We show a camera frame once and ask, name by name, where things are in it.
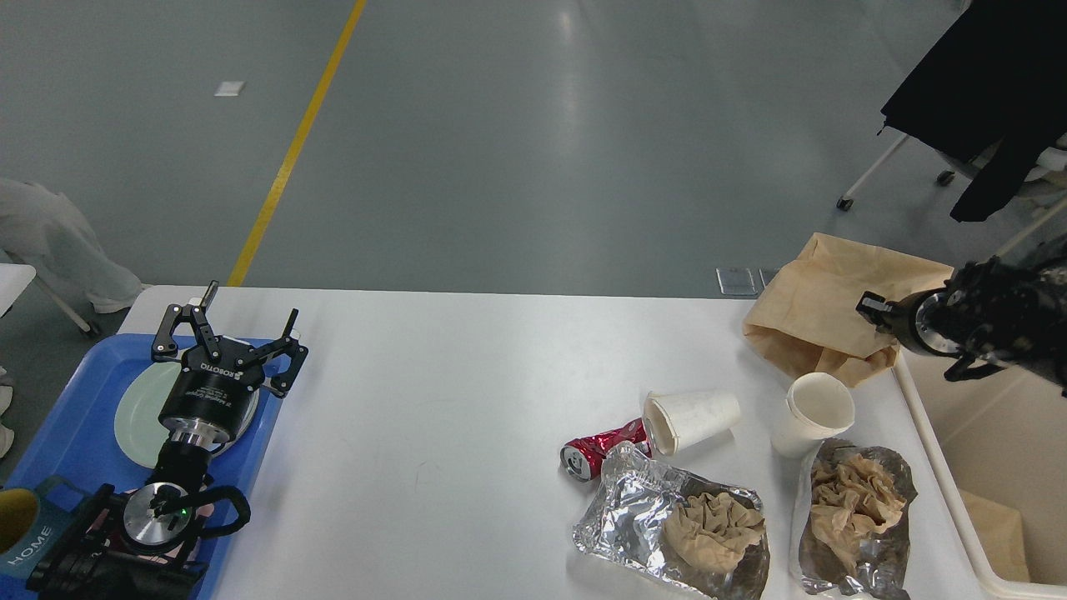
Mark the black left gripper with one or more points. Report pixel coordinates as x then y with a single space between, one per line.
210 396

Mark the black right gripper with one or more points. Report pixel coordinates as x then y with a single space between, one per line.
915 331

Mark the brown paper bag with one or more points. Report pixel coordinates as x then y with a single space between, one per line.
1000 529
806 319

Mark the green plate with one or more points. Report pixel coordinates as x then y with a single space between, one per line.
136 426

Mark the pink mug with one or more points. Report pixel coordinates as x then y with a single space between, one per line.
141 528

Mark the dark teal mug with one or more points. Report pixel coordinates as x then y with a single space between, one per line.
32 521

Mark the foil wrapper with napkin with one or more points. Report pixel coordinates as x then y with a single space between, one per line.
673 525

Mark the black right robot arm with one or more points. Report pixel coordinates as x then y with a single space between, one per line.
987 316

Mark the foil bag under right arm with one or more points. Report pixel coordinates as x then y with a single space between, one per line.
850 531

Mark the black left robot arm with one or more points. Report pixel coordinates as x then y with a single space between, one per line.
84 565

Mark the pink plate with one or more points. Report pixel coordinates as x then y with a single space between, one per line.
219 448

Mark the white paper cup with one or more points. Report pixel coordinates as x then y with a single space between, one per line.
816 407
675 422

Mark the beige plastic bin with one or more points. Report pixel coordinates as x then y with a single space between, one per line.
1001 438

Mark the person in light trousers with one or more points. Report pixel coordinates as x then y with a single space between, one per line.
46 230

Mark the black jacket on chair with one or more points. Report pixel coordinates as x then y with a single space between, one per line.
995 79

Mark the crushed red soda can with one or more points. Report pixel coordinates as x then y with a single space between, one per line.
583 457

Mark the white rolling chair frame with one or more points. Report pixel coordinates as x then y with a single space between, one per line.
896 202

